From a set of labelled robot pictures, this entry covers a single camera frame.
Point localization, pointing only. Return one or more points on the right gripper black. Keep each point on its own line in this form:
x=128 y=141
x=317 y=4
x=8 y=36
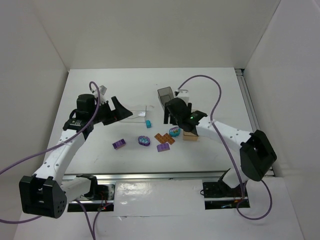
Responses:
x=170 y=108

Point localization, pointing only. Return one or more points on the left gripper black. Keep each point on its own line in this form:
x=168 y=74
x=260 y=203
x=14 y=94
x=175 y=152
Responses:
x=109 y=113

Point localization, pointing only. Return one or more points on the teal rounded printed lego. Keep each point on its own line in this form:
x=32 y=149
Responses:
x=174 y=131

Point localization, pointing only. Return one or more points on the small teal lego brick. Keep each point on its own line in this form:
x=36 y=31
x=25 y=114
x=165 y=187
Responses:
x=148 y=124

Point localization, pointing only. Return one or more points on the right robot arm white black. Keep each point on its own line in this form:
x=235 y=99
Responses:
x=256 y=154

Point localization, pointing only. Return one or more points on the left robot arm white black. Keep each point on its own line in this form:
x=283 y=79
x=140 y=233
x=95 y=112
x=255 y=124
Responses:
x=44 y=193

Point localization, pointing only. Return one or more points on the orange flat lego plate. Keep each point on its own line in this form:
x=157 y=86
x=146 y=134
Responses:
x=166 y=138

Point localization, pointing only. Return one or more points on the dark grey plastic container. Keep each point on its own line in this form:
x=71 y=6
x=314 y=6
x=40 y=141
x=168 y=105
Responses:
x=165 y=95

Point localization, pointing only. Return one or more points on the amber plastic container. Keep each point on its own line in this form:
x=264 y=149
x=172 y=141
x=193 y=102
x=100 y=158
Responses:
x=188 y=136

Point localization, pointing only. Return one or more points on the purple lego brick left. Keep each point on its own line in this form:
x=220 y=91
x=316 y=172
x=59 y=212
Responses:
x=119 y=144

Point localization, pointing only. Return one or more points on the clear plastic container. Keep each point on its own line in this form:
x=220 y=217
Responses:
x=139 y=113

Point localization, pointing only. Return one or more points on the light purple curved lego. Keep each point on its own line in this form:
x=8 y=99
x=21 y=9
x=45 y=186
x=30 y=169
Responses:
x=163 y=147

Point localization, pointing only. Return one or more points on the purple rounded printed lego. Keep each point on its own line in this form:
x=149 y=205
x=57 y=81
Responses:
x=144 y=140

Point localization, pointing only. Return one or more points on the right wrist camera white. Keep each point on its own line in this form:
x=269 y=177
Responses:
x=182 y=94

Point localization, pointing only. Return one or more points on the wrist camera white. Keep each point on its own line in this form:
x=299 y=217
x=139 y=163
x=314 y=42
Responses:
x=101 y=93
x=182 y=94

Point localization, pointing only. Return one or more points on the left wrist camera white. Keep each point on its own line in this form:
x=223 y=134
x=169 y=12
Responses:
x=101 y=93

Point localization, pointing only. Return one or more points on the aluminium rail front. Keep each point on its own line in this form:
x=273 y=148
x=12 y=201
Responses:
x=160 y=175

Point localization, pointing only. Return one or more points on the aluminium rail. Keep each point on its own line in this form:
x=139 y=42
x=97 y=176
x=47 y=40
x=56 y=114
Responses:
x=247 y=99
x=160 y=175

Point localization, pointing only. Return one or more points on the aluminium rail right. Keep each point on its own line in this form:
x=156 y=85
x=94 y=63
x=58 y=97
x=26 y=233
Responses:
x=247 y=99

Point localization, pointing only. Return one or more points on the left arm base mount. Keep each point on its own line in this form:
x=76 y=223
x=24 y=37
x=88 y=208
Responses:
x=101 y=201

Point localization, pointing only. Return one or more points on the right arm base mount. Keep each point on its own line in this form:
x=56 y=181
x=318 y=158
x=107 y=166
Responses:
x=219 y=196

